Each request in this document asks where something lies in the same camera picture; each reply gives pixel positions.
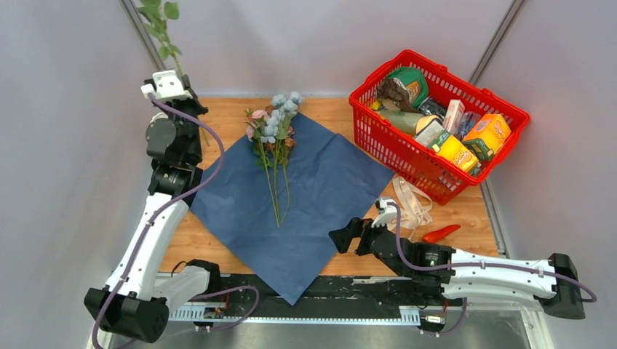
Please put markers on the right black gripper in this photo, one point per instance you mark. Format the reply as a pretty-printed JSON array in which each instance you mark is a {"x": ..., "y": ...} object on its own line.
[{"x": 356, "y": 228}]

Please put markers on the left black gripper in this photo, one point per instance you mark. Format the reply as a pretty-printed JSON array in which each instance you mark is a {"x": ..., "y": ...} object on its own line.
[{"x": 193, "y": 101}]

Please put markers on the blue wrapping paper sheet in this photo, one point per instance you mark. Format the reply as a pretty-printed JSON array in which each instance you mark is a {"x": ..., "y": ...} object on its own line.
[{"x": 328, "y": 181}]

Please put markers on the cream ribbon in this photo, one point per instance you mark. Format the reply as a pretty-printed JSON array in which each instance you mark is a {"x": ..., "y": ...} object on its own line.
[{"x": 415, "y": 205}]

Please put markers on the pink rose flower stem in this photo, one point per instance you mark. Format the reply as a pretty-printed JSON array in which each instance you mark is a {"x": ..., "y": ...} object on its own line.
[{"x": 157, "y": 14}]

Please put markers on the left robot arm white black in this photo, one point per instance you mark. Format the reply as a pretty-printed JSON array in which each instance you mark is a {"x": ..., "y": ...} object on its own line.
[{"x": 175, "y": 148}]

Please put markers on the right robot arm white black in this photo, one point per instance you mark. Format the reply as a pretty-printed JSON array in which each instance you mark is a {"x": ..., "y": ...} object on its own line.
[{"x": 446, "y": 273}]

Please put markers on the white ribbed vase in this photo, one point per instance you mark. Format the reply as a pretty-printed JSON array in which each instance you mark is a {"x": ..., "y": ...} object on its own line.
[{"x": 158, "y": 116}]

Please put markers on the blue pink flower stem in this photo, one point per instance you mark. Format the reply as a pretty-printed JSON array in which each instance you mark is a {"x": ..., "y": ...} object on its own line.
[{"x": 274, "y": 138}]

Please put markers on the toy carrot with leaves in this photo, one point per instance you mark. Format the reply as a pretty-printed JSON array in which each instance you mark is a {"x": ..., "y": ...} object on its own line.
[{"x": 437, "y": 235}]

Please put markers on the red shopping basket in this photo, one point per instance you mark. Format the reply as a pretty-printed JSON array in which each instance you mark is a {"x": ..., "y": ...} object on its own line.
[{"x": 439, "y": 132}]

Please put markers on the olive green bottle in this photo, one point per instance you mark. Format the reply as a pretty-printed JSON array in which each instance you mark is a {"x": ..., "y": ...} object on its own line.
[{"x": 407, "y": 122}]

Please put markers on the yellow green box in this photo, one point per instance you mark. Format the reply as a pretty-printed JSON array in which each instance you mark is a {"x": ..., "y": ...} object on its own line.
[{"x": 453, "y": 150}]

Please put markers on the brown crumpled bag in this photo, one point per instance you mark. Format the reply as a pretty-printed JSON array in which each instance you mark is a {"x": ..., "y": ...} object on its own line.
[{"x": 402, "y": 98}]

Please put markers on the dark foil packet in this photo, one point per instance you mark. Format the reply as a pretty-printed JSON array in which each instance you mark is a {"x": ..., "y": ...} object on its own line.
[{"x": 430, "y": 107}]

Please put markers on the pink white box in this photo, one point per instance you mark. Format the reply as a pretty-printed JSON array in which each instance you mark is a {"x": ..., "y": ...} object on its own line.
[{"x": 453, "y": 116}]

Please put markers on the clear plastic bottle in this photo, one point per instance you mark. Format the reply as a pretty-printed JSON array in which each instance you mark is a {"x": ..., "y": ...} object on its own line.
[{"x": 468, "y": 120}]

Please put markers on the green snack bag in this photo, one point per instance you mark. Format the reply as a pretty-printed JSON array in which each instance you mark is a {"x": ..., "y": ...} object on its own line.
[{"x": 414, "y": 80}]

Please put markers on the orange box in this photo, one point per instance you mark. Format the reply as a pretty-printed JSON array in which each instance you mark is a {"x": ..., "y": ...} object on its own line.
[{"x": 488, "y": 136}]

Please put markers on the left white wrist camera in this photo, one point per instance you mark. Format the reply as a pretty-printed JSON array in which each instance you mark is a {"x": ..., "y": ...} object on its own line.
[{"x": 165, "y": 86}]

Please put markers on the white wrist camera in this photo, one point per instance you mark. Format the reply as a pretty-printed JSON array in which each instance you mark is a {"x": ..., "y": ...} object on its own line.
[
  {"x": 165, "y": 86},
  {"x": 387, "y": 211}
]

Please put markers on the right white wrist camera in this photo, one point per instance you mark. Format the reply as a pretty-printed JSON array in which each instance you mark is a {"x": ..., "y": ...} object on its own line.
[{"x": 387, "y": 211}]

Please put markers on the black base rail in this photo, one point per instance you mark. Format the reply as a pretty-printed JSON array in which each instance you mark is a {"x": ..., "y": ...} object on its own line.
[{"x": 328, "y": 300}]

